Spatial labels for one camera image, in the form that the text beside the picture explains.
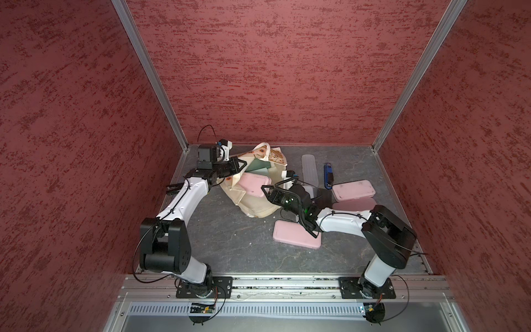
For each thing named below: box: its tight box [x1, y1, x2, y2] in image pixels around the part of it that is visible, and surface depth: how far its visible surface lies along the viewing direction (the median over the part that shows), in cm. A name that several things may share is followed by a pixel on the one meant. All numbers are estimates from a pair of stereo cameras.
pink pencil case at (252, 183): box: [237, 172, 272, 198], surface depth 86 cm
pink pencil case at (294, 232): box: [272, 219, 322, 250], surface depth 85 cm
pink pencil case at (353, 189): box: [331, 179, 377, 202], surface depth 102 cm
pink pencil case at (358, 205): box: [331, 197, 377, 212], surface depth 100 cm
